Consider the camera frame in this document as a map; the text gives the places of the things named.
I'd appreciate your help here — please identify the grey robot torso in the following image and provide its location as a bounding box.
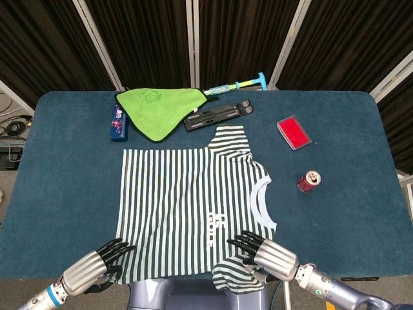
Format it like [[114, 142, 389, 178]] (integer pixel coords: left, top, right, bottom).
[[128, 277, 268, 310]]

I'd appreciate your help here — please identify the black folding stand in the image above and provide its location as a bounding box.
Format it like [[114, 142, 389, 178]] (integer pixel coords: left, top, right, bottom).
[[183, 99, 255, 132]]

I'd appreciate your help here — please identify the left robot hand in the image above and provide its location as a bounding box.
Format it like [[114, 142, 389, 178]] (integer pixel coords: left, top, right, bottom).
[[61, 238, 137, 296]]

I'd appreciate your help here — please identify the white screen frame post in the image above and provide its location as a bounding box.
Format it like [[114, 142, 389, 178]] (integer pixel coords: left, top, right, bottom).
[[72, 0, 126, 92], [369, 59, 413, 104], [185, 0, 201, 88], [0, 79, 35, 117], [267, 0, 312, 91]]

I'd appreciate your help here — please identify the white frame foot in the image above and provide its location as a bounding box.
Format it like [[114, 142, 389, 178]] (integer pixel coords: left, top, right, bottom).
[[398, 174, 413, 198]]

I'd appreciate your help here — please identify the green white striped T-shirt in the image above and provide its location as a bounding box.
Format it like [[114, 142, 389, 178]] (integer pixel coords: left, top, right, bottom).
[[115, 125, 278, 293]]

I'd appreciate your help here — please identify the red soda can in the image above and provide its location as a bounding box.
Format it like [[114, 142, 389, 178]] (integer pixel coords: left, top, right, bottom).
[[296, 170, 323, 194]]

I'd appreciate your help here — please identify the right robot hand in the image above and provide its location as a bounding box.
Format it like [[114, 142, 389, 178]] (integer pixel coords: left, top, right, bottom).
[[227, 230, 300, 285]]

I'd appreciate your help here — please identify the blue green toy pump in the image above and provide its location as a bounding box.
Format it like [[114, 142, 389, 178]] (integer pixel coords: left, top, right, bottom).
[[202, 72, 268, 98]]

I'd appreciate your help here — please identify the black floor box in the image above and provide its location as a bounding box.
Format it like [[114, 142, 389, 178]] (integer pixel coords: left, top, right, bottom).
[[0, 145, 24, 171]]

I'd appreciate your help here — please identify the black floor cable bundle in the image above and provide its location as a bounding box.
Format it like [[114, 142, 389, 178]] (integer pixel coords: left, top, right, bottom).
[[0, 114, 33, 140]]

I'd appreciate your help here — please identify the blue floor cable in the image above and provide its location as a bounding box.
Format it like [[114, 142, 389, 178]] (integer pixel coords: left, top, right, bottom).
[[270, 280, 285, 310]]

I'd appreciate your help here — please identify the white table leg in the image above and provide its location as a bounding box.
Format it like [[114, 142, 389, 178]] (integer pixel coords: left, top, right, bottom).
[[283, 280, 293, 310]]

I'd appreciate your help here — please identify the green microfiber cloth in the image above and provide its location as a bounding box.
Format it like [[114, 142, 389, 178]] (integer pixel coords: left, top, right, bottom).
[[115, 87, 209, 143]]

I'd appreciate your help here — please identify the red ink pad case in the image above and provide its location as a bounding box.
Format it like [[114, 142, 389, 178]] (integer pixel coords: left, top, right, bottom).
[[276, 114, 313, 151]]

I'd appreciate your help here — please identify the blue printed carton box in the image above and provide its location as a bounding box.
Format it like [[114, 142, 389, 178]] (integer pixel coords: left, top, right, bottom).
[[109, 101, 130, 143]]

